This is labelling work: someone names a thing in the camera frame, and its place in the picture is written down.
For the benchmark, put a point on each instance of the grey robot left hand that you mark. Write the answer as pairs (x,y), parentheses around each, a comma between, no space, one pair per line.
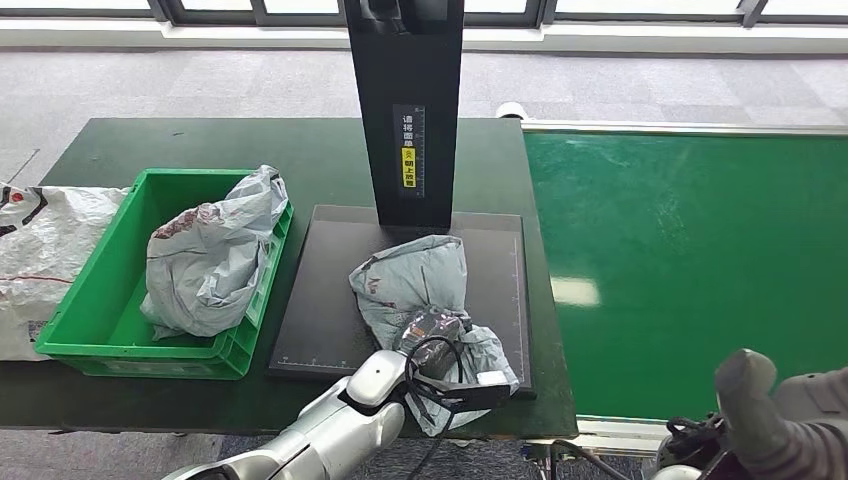
(434,344)

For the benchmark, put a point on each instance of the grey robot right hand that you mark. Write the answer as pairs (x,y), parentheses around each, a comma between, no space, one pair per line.
(788,430)

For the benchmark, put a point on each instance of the black inbound scanner machine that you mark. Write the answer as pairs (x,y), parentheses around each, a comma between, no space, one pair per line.
(318,298)

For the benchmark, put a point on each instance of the green conveyor belt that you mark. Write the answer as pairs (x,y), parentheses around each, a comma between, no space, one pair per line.
(662,232)

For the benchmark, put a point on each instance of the white conveyor roller end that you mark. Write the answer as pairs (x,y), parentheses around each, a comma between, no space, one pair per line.
(511,110)

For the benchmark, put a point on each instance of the yellow black label sticker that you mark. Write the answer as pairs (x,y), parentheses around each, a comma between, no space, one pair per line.
(409,166)

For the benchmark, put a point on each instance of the green plastic crate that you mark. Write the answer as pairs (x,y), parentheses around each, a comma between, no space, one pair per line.
(93,311)

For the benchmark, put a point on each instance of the white woven sack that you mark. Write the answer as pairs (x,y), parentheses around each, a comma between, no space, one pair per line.
(46,245)

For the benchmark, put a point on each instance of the white window sill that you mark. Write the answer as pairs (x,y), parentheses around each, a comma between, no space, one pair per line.
(99,34)

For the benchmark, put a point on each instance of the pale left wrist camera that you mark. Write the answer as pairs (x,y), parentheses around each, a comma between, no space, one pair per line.
(487,394)

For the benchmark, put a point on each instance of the aluminium conveyor frame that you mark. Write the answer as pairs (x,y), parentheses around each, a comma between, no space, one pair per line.
(616,437)

